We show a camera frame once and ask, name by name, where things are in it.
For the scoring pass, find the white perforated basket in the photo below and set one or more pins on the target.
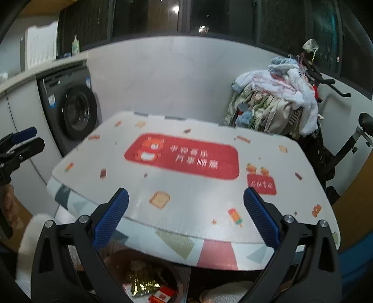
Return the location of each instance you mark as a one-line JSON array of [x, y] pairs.
[[40, 43]]

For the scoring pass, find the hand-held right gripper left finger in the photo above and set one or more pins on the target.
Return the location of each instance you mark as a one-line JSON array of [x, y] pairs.
[[112, 217]]

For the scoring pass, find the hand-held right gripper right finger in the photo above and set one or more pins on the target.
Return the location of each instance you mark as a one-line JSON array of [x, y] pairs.
[[262, 217]]

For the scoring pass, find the green soap pump bottle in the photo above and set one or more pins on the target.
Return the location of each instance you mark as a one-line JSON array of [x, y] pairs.
[[75, 46]]

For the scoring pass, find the dark window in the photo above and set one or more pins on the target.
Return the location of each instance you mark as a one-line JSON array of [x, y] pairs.
[[233, 20]]

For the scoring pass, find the pile of clothes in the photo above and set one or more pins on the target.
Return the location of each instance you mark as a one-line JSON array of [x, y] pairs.
[[276, 96]]

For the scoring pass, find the grey front-load washing machine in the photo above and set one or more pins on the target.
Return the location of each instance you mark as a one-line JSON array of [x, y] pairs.
[[78, 113]]

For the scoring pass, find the white fluffy garment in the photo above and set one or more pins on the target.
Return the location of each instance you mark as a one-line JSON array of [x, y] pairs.
[[224, 292]]

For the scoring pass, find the white crumpled hanging cloth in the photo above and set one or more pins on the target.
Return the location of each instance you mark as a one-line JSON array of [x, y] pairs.
[[310, 46]]

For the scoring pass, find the blue round object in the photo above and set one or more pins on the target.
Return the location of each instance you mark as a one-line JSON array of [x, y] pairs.
[[355, 268]]

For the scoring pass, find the white laundry cabinet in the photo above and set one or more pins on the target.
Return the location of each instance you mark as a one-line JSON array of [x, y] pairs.
[[23, 110]]

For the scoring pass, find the black exercise bike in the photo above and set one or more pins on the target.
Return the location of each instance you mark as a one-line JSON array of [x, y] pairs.
[[343, 151]]

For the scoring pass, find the brown trash bin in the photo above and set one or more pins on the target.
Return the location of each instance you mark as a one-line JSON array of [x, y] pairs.
[[140, 256]]

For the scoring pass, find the person's left hand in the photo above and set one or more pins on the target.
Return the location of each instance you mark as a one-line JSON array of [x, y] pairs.
[[13, 209]]

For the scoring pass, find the gold foil wrapper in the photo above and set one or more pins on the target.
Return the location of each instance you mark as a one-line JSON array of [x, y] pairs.
[[142, 287]]

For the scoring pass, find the small blue object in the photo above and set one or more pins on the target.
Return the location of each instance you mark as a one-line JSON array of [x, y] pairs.
[[65, 55]]

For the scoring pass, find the red glossy box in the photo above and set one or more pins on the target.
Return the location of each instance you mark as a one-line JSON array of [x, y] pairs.
[[163, 295]]

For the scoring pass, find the wooden wall cabinet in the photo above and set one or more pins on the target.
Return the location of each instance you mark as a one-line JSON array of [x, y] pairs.
[[43, 7]]

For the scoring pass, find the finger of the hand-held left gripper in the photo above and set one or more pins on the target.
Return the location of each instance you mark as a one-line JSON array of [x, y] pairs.
[[24, 134], [29, 148]]

